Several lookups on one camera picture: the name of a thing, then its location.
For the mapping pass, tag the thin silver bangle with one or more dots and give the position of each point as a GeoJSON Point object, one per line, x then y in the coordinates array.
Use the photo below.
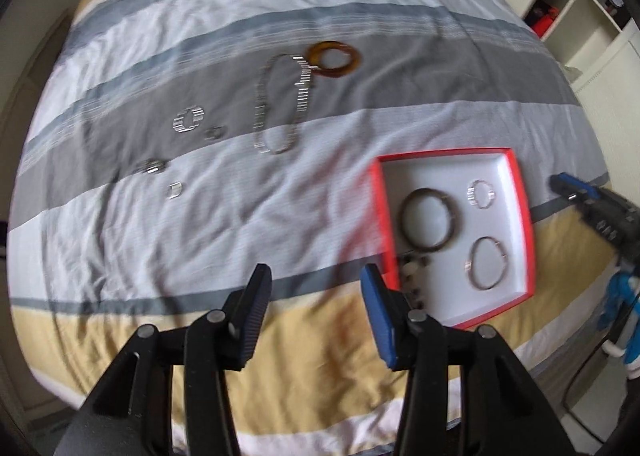
{"type": "Point", "coordinates": [472, 266]}

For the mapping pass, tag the red container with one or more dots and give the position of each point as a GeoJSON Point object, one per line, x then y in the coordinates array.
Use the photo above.
{"type": "Point", "coordinates": [542, 18]}

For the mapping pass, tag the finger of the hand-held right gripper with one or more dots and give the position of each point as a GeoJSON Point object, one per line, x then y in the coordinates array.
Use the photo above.
{"type": "Point", "coordinates": [567, 183]}

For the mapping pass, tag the white wardrobe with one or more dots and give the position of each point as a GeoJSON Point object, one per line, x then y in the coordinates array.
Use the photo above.
{"type": "Point", "coordinates": [595, 10]}

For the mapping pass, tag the striped duvet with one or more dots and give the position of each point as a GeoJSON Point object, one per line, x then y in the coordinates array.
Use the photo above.
{"type": "Point", "coordinates": [250, 216]}

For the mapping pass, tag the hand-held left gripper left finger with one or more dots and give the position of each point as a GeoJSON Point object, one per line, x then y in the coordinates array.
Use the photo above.
{"type": "Point", "coordinates": [255, 306]}

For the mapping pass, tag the dark brown bangle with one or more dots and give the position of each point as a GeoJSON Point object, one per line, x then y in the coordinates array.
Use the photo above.
{"type": "Point", "coordinates": [406, 231]}

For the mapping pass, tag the red jewelry box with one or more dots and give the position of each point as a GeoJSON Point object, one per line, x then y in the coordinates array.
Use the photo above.
{"type": "Point", "coordinates": [492, 286]}

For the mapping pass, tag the blue cloth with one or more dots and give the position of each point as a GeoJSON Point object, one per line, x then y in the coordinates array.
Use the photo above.
{"type": "Point", "coordinates": [617, 296]}

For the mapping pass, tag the amber bangle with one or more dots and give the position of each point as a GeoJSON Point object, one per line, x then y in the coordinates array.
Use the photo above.
{"type": "Point", "coordinates": [350, 63]}

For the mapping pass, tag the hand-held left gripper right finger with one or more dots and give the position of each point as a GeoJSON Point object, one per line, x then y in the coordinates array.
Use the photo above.
{"type": "Point", "coordinates": [380, 316]}

